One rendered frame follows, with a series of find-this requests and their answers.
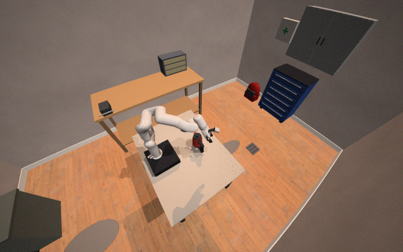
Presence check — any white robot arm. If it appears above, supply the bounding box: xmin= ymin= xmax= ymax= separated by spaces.
xmin=135 ymin=106 xmax=208 ymax=160

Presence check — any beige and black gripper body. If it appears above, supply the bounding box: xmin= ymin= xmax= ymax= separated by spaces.
xmin=201 ymin=126 xmax=210 ymax=139

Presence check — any red and black electric kettle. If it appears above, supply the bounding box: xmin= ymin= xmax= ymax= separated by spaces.
xmin=193 ymin=132 xmax=204 ymax=153

